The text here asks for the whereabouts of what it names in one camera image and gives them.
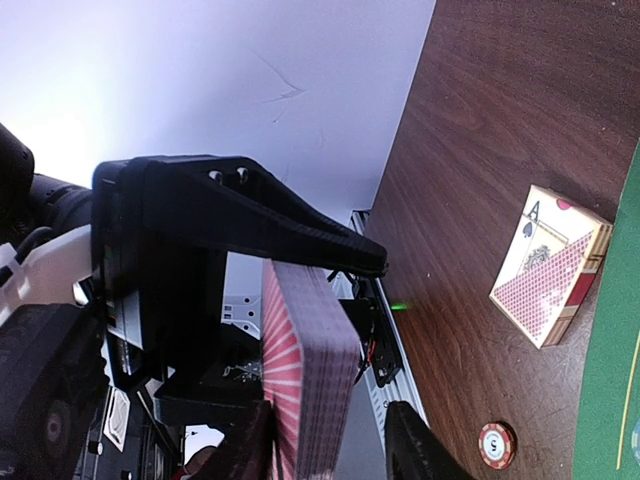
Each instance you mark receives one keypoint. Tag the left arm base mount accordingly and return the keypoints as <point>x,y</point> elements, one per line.
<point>380,352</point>

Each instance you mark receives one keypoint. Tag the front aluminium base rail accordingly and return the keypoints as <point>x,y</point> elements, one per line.
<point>403,387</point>

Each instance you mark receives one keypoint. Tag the card deck box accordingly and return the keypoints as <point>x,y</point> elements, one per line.
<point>553,258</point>

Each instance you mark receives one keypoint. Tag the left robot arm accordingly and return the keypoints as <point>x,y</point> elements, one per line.
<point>56,371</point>

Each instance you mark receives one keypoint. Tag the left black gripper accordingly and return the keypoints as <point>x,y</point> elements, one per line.
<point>161,230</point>

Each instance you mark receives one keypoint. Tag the orange poker chip stack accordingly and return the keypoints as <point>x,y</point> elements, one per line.
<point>497,445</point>

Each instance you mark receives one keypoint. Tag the green chip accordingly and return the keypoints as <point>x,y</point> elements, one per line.
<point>635,441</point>

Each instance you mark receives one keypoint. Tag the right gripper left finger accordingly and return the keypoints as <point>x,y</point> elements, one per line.
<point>246,450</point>

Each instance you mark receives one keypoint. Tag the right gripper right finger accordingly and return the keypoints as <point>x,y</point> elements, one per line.
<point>412,451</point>

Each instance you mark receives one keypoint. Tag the red card deck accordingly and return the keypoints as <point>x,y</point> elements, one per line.
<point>310,357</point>

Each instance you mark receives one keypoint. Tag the round green poker mat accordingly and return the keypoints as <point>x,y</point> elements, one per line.
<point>609,403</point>

